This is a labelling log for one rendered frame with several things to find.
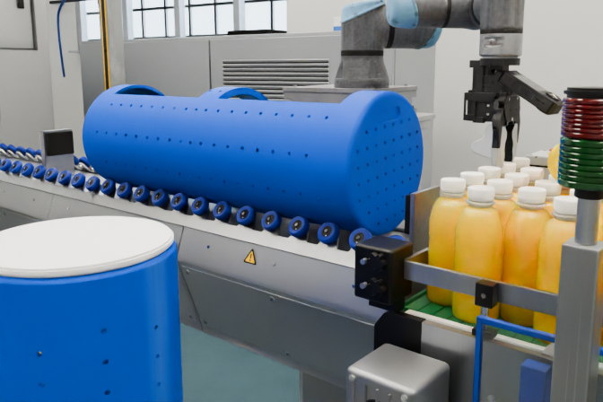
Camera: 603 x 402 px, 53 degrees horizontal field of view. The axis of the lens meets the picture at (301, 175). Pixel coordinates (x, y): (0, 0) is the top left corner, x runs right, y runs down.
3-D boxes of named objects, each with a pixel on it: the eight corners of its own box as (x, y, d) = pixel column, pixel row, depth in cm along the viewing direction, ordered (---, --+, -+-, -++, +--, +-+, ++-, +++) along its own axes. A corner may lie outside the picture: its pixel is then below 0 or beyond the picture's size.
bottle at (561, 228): (580, 353, 82) (591, 219, 79) (526, 340, 86) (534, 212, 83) (590, 335, 87) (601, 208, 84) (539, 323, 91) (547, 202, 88)
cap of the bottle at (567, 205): (581, 216, 81) (581, 203, 80) (549, 212, 83) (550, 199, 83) (586, 211, 84) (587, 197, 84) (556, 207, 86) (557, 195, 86)
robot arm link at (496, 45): (528, 34, 112) (512, 32, 106) (528, 59, 113) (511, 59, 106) (489, 35, 116) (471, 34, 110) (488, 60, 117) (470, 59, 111)
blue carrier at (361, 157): (170, 172, 188) (161, 79, 182) (425, 214, 133) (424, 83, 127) (88, 194, 167) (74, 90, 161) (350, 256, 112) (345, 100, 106)
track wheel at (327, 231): (321, 226, 122) (317, 222, 120) (342, 222, 119) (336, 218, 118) (318, 246, 119) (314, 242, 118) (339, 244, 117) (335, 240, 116)
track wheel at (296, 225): (292, 220, 126) (288, 215, 125) (311, 217, 124) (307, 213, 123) (290, 240, 124) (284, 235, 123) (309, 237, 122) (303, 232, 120)
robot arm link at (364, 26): (336, 51, 171) (336, 1, 168) (383, 51, 172) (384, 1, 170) (344, 50, 159) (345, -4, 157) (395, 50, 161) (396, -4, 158)
